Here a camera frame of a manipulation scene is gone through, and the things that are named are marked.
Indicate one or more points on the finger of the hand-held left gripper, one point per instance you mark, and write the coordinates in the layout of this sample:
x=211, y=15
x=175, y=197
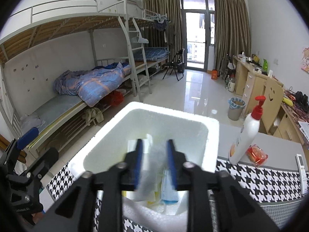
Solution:
x=27, y=137
x=47, y=160

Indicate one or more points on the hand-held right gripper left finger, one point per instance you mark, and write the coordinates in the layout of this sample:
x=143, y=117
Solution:
x=138, y=164

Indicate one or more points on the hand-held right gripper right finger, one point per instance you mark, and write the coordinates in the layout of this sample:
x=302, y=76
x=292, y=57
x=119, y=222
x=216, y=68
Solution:
x=171, y=164

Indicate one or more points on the grey cloth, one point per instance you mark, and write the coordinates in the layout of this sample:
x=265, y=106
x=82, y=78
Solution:
x=154, y=164

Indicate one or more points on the white foam box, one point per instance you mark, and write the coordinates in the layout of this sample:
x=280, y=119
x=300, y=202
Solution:
x=144, y=116

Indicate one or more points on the white cloth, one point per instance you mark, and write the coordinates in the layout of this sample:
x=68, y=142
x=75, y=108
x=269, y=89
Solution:
x=32, y=122

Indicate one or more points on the olive cloth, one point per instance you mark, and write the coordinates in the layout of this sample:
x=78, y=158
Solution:
x=93, y=116

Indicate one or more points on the red bag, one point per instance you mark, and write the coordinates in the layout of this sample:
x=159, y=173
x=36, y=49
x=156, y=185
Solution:
x=114, y=98

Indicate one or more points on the white pump lotion bottle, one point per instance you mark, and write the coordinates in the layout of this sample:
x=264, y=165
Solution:
x=245, y=135

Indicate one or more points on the grey trash bin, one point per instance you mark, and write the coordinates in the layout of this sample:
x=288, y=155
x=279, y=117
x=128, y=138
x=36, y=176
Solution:
x=235, y=112

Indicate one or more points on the houndstooth table mat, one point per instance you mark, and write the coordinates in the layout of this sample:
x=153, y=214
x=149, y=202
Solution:
x=253, y=183

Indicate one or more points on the red snack packet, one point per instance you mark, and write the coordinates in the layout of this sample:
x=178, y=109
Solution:
x=256, y=154

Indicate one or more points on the blue checked quilt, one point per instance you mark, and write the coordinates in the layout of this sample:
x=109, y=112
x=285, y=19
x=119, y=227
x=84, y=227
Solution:
x=96, y=82

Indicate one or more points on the white thermos jug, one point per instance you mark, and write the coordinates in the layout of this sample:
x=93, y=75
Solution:
x=231, y=85

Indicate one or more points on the orange bag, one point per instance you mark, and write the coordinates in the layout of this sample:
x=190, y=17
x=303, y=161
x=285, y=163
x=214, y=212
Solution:
x=214, y=75

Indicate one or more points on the black folding chair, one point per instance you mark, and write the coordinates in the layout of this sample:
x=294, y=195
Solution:
x=172, y=64

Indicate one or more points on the metal bunk bed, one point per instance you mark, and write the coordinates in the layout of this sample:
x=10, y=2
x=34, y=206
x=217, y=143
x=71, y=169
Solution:
x=154, y=65
x=60, y=21

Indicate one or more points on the blue checked bedding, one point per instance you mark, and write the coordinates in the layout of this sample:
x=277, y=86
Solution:
x=152, y=54

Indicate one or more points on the wooden desk with drawers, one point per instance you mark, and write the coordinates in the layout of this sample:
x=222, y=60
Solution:
x=251, y=82

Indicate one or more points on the wooden chair with smiley back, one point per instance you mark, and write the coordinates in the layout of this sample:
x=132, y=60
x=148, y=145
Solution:
x=272, y=106

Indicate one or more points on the long wooden desk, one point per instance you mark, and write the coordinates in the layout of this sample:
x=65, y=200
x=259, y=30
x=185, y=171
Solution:
x=287, y=125

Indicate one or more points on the white remote control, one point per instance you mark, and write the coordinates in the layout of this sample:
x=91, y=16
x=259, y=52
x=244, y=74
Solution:
x=301, y=169

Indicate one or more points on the yellow object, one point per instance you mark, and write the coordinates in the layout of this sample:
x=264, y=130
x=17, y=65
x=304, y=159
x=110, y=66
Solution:
x=288, y=101

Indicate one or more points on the patterned desk cloth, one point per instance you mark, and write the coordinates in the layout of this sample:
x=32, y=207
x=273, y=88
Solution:
x=295, y=111

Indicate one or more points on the green paper bag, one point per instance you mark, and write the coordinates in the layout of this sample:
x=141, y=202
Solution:
x=265, y=65

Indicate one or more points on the printed paper sheets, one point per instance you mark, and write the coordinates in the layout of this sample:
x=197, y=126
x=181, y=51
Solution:
x=304, y=130

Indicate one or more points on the glass balcony door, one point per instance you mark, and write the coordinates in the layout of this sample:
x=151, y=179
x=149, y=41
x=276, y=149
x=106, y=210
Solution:
x=195, y=29

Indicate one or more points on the dark hanging clothes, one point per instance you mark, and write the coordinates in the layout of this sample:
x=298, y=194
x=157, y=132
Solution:
x=159, y=25

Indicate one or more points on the black bag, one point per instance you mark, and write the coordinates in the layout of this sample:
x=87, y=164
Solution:
x=301, y=99

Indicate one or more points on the brown curtain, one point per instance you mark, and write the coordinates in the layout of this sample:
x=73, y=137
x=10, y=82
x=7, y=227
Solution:
x=169, y=2
x=231, y=29

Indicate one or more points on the wall poster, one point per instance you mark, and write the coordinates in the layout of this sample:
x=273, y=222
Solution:
x=305, y=60

